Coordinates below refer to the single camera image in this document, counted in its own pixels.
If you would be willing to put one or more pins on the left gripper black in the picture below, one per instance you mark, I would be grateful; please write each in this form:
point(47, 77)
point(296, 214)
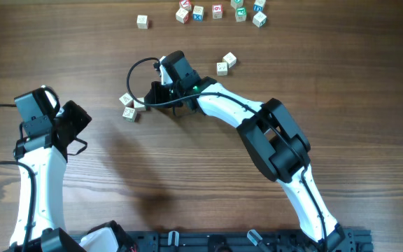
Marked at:
point(74, 119)

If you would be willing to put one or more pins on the blue X letter block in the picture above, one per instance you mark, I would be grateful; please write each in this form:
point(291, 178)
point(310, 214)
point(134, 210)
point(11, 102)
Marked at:
point(198, 13)

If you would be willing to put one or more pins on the blue D letter block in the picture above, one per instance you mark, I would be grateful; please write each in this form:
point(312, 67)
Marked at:
point(259, 5)

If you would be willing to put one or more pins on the red number nine block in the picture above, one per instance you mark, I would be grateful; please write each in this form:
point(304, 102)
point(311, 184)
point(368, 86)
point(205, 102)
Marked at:
point(217, 11)

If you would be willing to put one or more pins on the green A letter block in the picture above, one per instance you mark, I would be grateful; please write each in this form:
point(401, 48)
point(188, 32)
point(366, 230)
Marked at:
point(236, 3)

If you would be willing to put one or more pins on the wooden block red side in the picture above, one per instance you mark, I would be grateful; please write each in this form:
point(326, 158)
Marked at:
point(182, 15)

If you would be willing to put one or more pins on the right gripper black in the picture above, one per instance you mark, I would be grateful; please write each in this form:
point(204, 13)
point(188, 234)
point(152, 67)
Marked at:
point(156, 94)

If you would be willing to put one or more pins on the red letter block top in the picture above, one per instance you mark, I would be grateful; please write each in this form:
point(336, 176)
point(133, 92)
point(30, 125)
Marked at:
point(185, 4)

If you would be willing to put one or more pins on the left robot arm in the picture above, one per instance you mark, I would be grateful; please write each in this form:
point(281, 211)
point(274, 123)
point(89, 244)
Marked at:
point(42, 158)

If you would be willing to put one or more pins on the wooden block green side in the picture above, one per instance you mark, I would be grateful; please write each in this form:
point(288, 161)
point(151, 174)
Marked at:
point(127, 100)

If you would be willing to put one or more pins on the plain wooden block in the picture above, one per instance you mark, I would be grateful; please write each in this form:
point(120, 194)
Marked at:
point(142, 21)
point(139, 104)

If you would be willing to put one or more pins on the green F letter block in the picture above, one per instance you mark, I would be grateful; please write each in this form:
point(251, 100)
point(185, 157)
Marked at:
point(241, 14)

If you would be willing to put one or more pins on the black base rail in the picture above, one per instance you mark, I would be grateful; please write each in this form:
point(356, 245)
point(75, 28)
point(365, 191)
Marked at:
point(283, 240)

